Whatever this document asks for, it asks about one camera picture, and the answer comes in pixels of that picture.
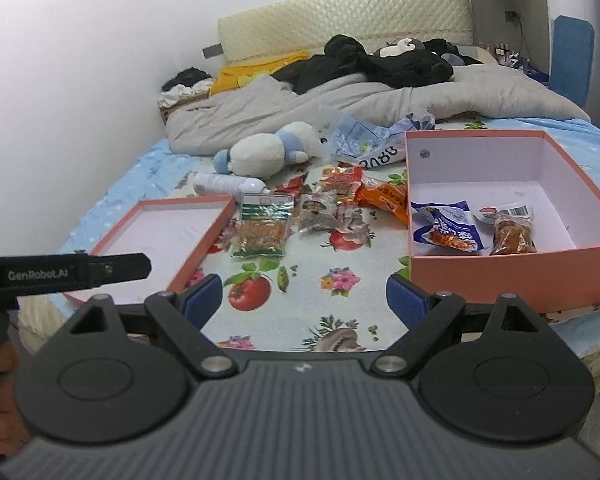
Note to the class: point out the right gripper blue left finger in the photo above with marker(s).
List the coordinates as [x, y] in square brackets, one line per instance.
[178, 319]

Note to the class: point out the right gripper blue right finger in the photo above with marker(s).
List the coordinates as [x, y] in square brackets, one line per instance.
[433, 323]

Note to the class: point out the green label snack packet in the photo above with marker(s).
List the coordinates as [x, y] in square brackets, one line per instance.
[262, 225]

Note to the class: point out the orange snack packet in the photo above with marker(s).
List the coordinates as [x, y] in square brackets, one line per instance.
[384, 195]

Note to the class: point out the grey crinkled snack packet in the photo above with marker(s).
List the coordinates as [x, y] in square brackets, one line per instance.
[342, 219]

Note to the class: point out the red yellow snack packet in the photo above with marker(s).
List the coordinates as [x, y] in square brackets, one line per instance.
[343, 181]

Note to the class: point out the person's left hand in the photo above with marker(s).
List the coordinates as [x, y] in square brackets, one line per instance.
[13, 434]

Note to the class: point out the pink box lid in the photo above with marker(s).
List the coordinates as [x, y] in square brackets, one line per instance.
[174, 233]

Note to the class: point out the blue white snack packet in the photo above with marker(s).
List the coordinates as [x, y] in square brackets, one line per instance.
[447, 225]

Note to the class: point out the clear brown snack packet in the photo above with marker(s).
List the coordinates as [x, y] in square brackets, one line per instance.
[512, 228]

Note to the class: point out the pink cardboard box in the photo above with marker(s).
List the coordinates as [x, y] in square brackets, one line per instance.
[500, 167]

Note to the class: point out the white spray bottle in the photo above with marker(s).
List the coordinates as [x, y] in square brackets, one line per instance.
[227, 184]

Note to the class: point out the small red snack packet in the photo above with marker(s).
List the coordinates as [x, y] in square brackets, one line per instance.
[294, 187]

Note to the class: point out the white and blue plush toy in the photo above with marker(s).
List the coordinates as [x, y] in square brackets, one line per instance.
[264, 155]

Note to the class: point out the crumpled blue white plastic bag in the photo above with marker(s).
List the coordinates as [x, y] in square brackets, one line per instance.
[364, 144]

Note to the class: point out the grey duvet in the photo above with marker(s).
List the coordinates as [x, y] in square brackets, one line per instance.
[266, 105]

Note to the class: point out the black white clothes pile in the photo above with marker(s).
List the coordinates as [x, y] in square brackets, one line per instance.
[185, 84]

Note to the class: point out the yellow blanket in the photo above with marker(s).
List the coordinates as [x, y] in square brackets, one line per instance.
[237, 76]

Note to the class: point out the cream quilted headboard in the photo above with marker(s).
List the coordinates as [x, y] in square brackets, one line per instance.
[290, 26]

